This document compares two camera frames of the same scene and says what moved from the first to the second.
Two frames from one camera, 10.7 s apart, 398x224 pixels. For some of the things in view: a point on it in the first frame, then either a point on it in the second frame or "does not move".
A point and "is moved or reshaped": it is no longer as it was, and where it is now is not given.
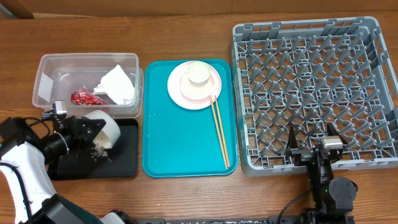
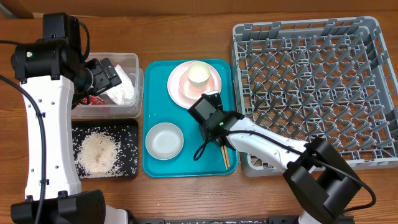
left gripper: (77, 127) to (106, 76)
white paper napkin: (117, 85) does not move
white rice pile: (100, 150) is moved or reshaped
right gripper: (303, 155) to (204, 129)
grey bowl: (110, 134) to (164, 141)
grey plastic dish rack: (305, 74) does not move
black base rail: (286, 220) does not move
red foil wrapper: (81, 97) does not move
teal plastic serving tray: (178, 142) does not move
